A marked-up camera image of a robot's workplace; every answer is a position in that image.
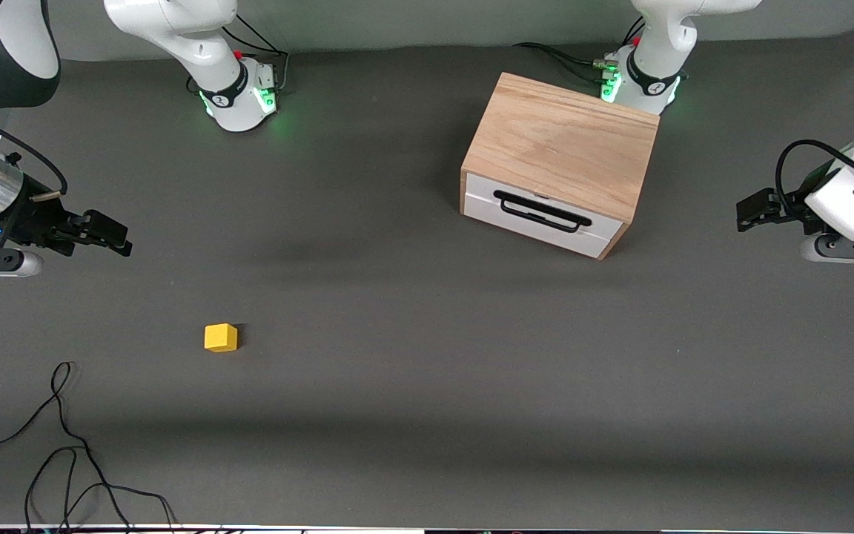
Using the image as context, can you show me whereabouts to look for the yellow cube block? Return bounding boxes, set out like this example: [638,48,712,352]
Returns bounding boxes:
[204,323,239,353]

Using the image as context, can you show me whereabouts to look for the white drawer with black handle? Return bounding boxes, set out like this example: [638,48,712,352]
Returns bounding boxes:
[464,172,625,260]

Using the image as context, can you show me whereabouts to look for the wooden drawer cabinet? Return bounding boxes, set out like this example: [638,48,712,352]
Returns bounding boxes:
[460,72,660,260]

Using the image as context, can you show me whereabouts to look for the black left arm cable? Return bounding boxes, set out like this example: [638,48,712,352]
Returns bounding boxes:
[774,139,854,220]

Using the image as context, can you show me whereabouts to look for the long black loose cable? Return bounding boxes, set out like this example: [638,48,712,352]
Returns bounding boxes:
[0,361,135,534]

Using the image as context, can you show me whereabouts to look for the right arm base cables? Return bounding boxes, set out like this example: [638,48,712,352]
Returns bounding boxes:
[188,13,291,96]

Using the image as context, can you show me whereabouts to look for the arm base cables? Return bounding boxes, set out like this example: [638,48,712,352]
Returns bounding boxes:
[512,16,646,84]
[188,13,291,96]

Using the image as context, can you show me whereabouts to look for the short black loose cable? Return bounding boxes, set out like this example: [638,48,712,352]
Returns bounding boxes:
[24,447,178,534]

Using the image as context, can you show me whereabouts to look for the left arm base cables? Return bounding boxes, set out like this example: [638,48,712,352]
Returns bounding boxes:
[512,16,646,84]

